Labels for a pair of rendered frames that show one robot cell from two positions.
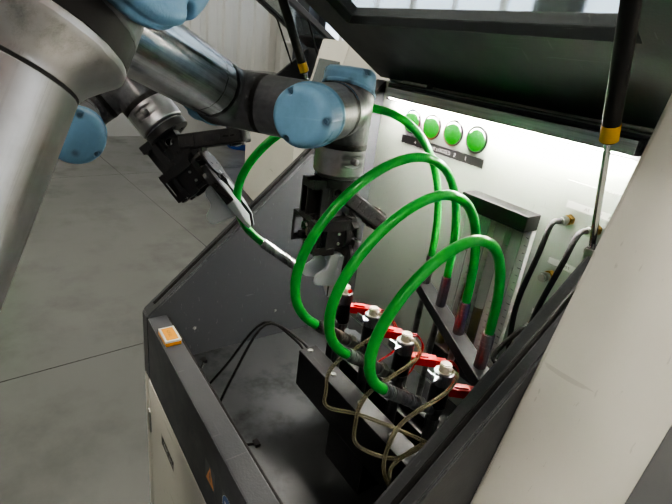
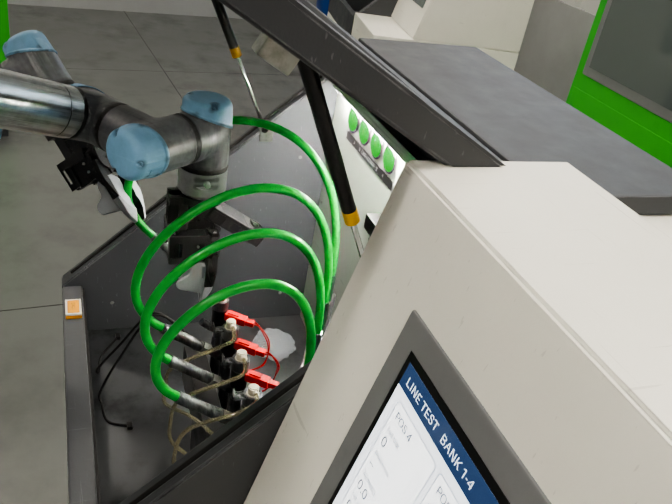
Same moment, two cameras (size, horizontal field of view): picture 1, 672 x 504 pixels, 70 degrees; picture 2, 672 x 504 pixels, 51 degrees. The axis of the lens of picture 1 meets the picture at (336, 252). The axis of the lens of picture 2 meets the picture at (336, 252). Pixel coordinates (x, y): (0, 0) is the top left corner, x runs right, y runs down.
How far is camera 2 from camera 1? 57 cm
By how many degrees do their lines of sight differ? 13
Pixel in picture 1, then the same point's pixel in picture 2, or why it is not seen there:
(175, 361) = (68, 334)
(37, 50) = not seen: outside the picture
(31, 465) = not seen: outside the picture
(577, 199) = not seen: hidden behind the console
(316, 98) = (132, 144)
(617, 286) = (334, 349)
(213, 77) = (52, 117)
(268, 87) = (110, 121)
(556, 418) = (288, 450)
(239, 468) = (76, 439)
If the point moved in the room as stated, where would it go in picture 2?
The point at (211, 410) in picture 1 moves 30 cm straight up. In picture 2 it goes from (78, 386) to (73, 238)
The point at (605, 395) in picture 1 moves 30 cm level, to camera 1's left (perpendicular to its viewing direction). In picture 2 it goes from (310, 438) to (94, 359)
